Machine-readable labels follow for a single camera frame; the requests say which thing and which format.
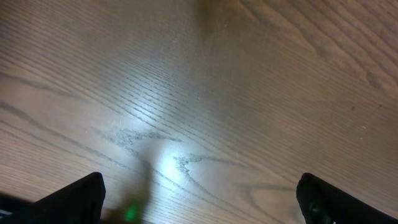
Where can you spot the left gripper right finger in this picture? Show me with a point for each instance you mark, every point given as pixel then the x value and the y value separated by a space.
pixel 321 202

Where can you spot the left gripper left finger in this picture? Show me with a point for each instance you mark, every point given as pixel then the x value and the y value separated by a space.
pixel 79 202

